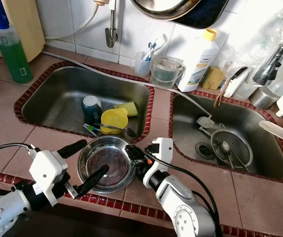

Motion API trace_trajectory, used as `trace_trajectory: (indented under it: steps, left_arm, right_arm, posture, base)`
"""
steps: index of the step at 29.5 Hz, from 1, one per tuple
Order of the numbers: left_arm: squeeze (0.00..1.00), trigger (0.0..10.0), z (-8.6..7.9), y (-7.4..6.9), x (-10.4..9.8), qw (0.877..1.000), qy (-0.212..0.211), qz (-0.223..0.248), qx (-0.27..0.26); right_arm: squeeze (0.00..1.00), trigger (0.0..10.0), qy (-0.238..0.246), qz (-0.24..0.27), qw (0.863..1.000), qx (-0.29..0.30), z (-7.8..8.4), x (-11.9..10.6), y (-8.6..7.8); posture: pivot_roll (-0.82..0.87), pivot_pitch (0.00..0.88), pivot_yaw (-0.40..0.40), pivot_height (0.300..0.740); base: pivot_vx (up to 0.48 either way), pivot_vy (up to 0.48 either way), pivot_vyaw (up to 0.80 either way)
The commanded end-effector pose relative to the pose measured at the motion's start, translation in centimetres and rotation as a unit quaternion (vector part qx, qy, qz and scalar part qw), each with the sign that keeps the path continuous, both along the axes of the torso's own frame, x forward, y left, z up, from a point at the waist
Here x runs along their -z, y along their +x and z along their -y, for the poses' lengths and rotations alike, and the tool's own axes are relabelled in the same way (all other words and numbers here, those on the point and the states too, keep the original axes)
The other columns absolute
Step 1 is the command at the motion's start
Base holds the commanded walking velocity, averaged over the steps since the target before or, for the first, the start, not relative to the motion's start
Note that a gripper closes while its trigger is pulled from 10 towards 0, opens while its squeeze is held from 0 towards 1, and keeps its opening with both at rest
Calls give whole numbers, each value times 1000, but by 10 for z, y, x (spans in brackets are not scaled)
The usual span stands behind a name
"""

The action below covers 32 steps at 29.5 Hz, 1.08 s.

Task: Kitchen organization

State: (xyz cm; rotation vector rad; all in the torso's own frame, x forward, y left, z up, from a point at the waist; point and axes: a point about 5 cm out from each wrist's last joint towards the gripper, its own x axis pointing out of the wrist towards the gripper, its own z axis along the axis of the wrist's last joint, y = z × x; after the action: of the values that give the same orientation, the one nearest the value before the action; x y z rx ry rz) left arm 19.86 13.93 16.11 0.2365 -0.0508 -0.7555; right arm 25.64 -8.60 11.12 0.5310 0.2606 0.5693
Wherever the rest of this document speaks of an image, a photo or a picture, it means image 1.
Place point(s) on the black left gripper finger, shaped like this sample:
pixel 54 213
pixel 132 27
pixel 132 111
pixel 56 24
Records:
pixel 73 148
pixel 93 180

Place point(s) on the clear plastic bag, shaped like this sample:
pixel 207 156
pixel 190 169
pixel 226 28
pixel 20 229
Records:
pixel 245 49

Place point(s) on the dark blue hanging pan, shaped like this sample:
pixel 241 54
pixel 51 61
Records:
pixel 210 17

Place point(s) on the yellow dish sponge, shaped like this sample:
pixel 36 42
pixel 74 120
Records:
pixel 213 78

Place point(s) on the dark brown counter cabinet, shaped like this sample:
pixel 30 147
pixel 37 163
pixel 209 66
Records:
pixel 111 229

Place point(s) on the white black-edged utensil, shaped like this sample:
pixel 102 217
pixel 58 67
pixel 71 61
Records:
pixel 237 84

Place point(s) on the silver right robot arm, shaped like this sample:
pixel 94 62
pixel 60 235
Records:
pixel 185 212

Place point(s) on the steel wall tap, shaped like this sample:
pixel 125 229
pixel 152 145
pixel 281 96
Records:
pixel 111 38

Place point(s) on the small steel spoon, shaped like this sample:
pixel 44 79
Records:
pixel 225 147

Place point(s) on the round steel bowl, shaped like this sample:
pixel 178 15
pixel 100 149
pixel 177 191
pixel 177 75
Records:
pixel 114 158

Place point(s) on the chrome kitchen faucet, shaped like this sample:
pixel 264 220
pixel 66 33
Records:
pixel 267 71

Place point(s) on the large steel spoon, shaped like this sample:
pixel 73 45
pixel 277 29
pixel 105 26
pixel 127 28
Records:
pixel 130 132

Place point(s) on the steel hanging wok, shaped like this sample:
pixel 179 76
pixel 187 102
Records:
pixel 166 6

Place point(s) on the dark teal mug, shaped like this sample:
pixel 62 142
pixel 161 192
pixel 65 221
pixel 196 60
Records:
pixel 92 111

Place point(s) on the steel sink basin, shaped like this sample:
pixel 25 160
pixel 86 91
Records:
pixel 269 163
pixel 57 98

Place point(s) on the green dish soap bottle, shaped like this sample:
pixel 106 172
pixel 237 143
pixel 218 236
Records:
pixel 18 64

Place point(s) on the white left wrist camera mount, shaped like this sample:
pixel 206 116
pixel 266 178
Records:
pixel 47 173

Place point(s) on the cream water ionizer appliance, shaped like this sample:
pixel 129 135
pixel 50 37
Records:
pixel 25 29

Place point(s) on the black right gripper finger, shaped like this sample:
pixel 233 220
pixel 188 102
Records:
pixel 135 153

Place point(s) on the yellow green scrub sponge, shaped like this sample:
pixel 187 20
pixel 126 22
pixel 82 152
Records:
pixel 127 108

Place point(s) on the cream tap diverter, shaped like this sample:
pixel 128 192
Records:
pixel 106 2

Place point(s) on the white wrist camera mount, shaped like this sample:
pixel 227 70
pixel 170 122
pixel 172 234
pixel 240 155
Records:
pixel 159 163
pixel 47 173

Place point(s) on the white curved water tube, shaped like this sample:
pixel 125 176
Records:
pixel 83 28

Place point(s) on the translucent toothbrush cup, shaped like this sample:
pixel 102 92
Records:
pixel 142 66

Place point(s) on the small steel cup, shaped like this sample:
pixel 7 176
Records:
pixel 263 98

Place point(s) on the brown hanging brush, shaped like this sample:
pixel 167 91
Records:
pixel 220 98

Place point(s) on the clear plastic bucket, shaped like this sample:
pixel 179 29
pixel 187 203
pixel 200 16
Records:
pixel 167 76

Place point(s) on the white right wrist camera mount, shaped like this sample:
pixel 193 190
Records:
pixel 159 163

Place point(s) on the white detergent bottle yellow cap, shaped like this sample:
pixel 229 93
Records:
pixel 195 69

